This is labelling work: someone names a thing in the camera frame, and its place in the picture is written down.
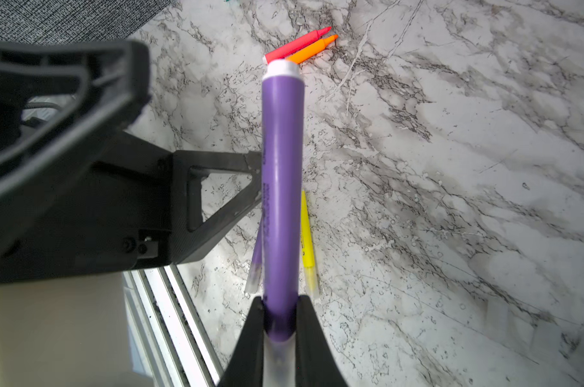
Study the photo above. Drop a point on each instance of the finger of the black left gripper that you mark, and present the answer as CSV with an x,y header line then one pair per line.
x,y
199,216
63,109

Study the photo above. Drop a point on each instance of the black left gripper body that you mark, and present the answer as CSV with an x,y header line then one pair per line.
x,y
115,218

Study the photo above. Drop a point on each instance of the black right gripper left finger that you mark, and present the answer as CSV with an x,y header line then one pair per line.
x,y
245,367

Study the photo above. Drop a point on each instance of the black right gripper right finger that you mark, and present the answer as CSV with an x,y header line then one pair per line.
x,y
314,363

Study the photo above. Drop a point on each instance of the yellow highlighter pen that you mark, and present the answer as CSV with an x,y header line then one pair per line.
x,y
308,254

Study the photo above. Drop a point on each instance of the violet highlighter pen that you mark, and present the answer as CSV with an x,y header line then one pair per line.
x,y
282,121

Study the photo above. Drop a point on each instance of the pink highlighter pen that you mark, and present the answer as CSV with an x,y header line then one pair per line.
x,y
295,46

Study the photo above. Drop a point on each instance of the orange highlighter pen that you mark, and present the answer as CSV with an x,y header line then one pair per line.
x,y
312,50

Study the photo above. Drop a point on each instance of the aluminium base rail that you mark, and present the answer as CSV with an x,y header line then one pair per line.
x,y
168,340

